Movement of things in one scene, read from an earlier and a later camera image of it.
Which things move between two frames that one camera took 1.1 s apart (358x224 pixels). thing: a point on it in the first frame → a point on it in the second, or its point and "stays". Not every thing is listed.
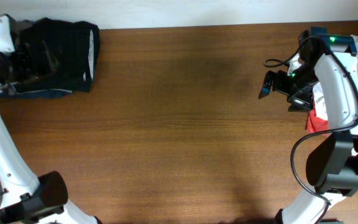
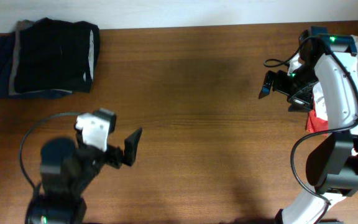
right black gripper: (304, 100) stays
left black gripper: (25, 55) → (115, 155)
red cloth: (315, 124) stays
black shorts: (65, 53) stays
